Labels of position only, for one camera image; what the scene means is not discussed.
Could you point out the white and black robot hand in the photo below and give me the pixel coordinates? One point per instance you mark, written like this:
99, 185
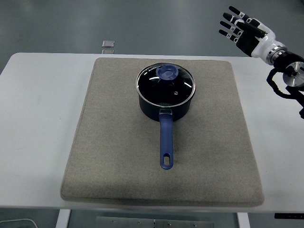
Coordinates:
249, 39

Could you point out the glass pot lid blue knob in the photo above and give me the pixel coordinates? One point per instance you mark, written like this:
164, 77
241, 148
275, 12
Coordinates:
166, 86

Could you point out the beige fabric mat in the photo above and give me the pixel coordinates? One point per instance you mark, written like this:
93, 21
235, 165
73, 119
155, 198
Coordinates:
161, 137

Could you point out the silver floor outlet plate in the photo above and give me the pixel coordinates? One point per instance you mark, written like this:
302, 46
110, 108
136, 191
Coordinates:
108, 43

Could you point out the black table control panel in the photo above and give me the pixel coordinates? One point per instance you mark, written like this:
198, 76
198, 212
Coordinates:
289, 215

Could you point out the grey metal plate with screws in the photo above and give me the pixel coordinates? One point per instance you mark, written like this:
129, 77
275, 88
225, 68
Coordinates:
155, 222

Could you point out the white table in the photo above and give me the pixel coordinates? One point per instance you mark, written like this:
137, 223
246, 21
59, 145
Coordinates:
35, 130

